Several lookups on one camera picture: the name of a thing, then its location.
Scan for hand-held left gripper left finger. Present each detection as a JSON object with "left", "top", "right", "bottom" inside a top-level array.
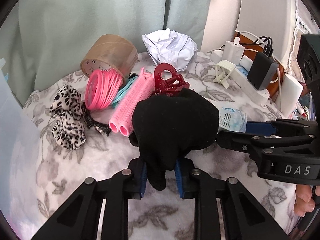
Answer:
[{"left": 31, "top": 158, "right": 148, "bottom": 240}]

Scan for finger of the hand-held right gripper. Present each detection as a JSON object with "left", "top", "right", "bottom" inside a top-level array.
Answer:
[
  {"left": 216, "top": 130, "right": 320, "bottom": 156},
  {"left": 246, "top": 119, "right": 320, "bottom": 137}
]

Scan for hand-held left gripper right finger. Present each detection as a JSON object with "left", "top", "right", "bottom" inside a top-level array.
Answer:
[{"left": 175, "top": 156, "right": 292, "bottom": 240}]

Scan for blue white wipe packet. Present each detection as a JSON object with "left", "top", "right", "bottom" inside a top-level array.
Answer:
[{"left": 219, "top": 107, "right": 248, "bottom": 133}]

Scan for black sock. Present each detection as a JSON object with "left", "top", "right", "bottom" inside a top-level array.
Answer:
[{"left": 129, "top": 88, "right": 220, "bottom": 191}]

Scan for brown packing tape roll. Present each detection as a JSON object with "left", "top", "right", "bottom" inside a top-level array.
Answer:
[{"left": 80, "top": 34, "right": 139, "bottom": 80}]

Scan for translucent plastic storage box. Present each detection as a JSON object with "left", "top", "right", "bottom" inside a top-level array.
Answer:
[{"left": 0, "top": 57, "right": 40, "bottom": 230}]

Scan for person's right hand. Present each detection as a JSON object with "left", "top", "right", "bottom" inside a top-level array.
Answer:
[{"left": 293, "top": 185, "right": 320, "bottom": 217}]

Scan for white cylinder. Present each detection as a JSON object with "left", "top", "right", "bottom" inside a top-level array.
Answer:
[{"left": 277, "top": 73, "right": 304, "bottom": 117}]

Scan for black charger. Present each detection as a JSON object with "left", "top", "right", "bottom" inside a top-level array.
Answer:
[{"left": 247, "top": 52, "right": 279, "bottom": 90}]

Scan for white plug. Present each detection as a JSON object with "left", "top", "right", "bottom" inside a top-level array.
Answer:
[{"left": 240, "top": 56, "right": 254, "bottom": 70}]

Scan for black rhinestone headband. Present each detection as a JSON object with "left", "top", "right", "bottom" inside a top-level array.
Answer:
[{"left": 84, "top": 109, "right": 112, "bottom": 137}]

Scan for cream plastic clip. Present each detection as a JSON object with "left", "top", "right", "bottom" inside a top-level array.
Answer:
[{"left": 215, "top": 59, "right": 237, "bottom": 88}]

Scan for pink hair roller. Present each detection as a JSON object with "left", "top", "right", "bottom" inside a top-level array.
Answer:
[
  {"left": 119, "top": 67, "right": 154, "bottom": 137},
  {"left": 109, "top": 74, "right": 145, "bottom": 133}
]

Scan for large white charger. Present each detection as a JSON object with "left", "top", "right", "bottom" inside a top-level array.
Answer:
[{"left": 223, "top": 41, "right": 245, "bottom": 63}]

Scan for red hair claw clip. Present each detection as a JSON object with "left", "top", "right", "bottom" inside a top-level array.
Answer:
[{"left": 153, "top": 64, "right": 193, "bottom": 98}]

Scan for small white adapter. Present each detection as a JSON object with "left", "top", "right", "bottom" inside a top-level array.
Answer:
[{"left": 211, "top": 50, "right": 225, "bottom": 62}]

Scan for leopard print scrunchie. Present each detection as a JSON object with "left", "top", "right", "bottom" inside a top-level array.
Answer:
[{"left": 49, "top": 84, "right": 87, "bottom": 150}]

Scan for teal hair rings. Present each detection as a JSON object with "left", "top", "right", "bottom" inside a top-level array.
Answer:
[{"left": 110, "top": 76, "right": 139, "bottom": 109}]

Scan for stack of pink hair rings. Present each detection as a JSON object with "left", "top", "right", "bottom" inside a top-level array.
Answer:
[{"left": 84, "top": 69, "right": 123, "bottom": 110}]

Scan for crumpled white paper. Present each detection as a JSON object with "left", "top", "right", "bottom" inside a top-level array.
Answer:
[{"left": 142, "top": 29, "right": 198, "bottom": 72}]

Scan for white lace cloth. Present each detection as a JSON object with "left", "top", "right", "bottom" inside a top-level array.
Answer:
[{"left": 291, "top": 0, "right": 320, "bottom": 70}]

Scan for pale green curtain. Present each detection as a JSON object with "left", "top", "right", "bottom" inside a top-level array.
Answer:
[{"left": 0, "top": 0, "right": 218, "bottom": 100}]

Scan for white cable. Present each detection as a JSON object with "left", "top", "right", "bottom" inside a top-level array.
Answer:
[{"left": 234, "top": 31, "right": 263, "bottom": 45}]

